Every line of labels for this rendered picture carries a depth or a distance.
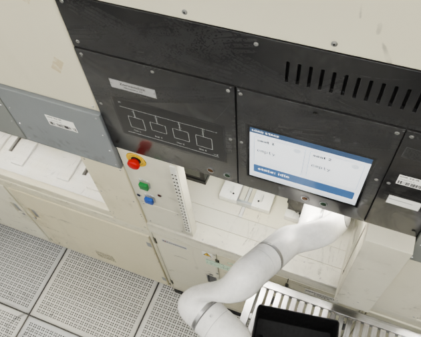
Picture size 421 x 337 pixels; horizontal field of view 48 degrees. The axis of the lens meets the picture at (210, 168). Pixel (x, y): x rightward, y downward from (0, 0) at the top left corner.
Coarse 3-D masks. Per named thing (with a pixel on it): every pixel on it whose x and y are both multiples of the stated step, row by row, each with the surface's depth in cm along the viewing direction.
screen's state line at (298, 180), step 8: (256, 168) 123; (264, 168) 122; (280, 176) 122; (288, 176) 120; (296, 176) 119; (304, 184) 120; (312, 184) 119; (320, 184) 118; (328, 192) 119; (336, 192) 118; (344, 192) 117; (352, 192) 115
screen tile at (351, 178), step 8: (312, 152) 108; (312, 160) 111; (320, 160) 110; (328, 160) 108; (336, 160) 107; (344, 160) 106; (312, 168) 114; (336, 168) 110; (344, 168) 109; (360, 168) 106; (312, 176) 116; (320, 176) 115; (328, 176) 114; (336, 176) 112; (352, 176) 110; (360, 176) 109; (336, 184) 115; (344, 184) 114; (352, 184) 113
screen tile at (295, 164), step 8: (256, 136) 111; (256, 144) 114; (264, 144) 113; (272, 144) 112; (280, 144) 110; (256, 152) 117; (280, 152) 113; (288, 152) 112; (304, 152) 109; (256, 160) 120; (264, 160) 118; (272, 160) 117; (280, 160) 116; (296, 160) 113; (288, 168) 117; (296, 168) 116
